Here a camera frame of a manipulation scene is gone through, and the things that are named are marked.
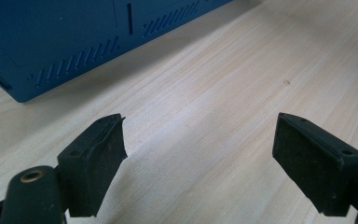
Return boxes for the blue plastic file rack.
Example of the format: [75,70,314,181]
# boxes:
[0,0,234,104]

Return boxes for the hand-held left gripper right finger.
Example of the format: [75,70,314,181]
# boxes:
[272,112,358,217]

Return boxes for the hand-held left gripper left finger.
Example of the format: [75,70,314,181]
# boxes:
[57,113,129,218]

